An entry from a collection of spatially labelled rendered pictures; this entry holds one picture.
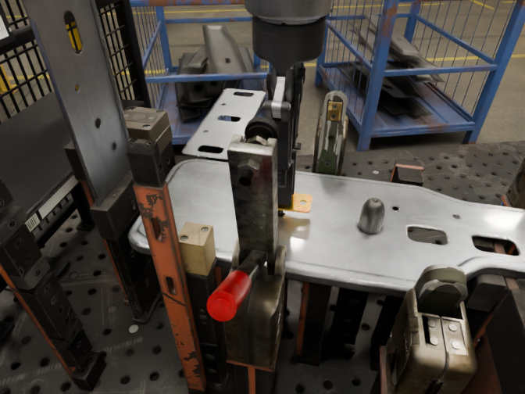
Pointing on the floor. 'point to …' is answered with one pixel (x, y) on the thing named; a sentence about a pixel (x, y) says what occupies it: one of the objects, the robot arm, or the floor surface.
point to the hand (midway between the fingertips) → (283, 177)
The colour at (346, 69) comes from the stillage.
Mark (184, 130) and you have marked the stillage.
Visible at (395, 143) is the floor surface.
